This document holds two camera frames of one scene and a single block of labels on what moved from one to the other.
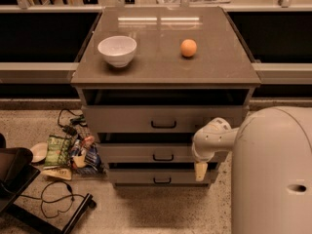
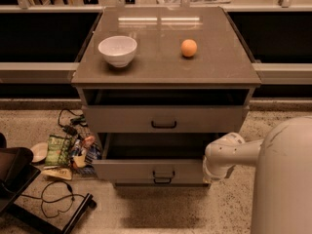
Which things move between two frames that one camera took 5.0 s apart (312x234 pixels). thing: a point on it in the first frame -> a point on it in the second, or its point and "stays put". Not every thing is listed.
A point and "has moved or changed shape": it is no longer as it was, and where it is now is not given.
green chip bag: [58, 151] stays put
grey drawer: [158, 153] has moved or changed shape
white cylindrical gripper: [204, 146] -> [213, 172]
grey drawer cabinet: [150, 79] stays put
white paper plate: [39, 151] stays put
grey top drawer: [159, 110] stays put
